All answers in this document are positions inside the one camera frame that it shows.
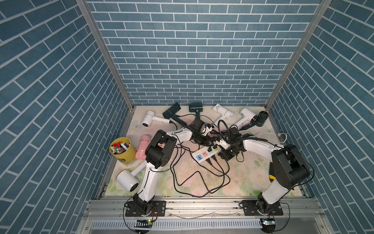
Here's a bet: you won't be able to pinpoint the white power strip coloured sockets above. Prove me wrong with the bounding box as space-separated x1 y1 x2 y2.
191 145 222 163

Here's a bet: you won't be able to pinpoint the black power cord with plug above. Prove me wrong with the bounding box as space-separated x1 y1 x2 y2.
169 140 231 198

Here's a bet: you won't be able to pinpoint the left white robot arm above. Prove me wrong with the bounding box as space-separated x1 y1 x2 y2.
133 121 212 215

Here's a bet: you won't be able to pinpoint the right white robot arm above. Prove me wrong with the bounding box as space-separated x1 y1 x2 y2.
215 128 310 215

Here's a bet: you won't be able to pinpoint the dark green dryer centre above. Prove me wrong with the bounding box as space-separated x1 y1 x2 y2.
189 102 203 120

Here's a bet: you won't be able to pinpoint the dark green dryer angled nozzle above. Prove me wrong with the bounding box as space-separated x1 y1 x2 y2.
163 102 187 127

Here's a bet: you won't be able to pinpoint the white glossy hair dryer right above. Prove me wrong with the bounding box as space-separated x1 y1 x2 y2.
235 108 257 130

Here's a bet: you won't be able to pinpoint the white folding hair dryer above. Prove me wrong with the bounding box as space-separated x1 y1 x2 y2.
212 104 233 121

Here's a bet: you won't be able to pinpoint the dark green dryer right corner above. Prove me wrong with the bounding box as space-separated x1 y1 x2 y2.
240 111 269 131

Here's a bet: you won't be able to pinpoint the white hair dryer far left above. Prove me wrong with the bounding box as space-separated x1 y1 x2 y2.
142 111 171 127

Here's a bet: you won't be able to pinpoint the yellow black utility knife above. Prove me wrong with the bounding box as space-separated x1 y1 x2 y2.
269 162 275 182

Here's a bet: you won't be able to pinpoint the pink hair dryer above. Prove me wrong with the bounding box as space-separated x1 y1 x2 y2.
135 135 151 160

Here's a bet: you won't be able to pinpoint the yellow cup of pens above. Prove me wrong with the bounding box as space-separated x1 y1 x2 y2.
110 137 136 164

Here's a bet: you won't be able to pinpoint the large white dryer front left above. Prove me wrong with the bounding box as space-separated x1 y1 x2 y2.
116 161 147 192

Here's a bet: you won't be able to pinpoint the white wall cable connector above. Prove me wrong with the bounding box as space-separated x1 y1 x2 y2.
248 132 288 144

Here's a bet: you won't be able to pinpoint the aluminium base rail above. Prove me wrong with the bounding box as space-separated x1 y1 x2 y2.
78 197 332 234

